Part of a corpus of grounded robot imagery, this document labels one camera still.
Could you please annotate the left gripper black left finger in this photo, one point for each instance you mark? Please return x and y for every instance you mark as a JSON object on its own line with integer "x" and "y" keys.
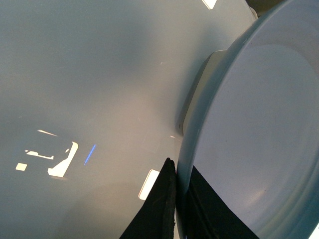
{"x": 155, "y": 219}

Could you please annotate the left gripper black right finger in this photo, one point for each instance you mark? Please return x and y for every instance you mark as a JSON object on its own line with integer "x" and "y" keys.
{"x": 208, "y": 217}

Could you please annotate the grey round plate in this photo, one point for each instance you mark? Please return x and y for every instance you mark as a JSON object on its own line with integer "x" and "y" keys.
{"x": 253, "y": 133}

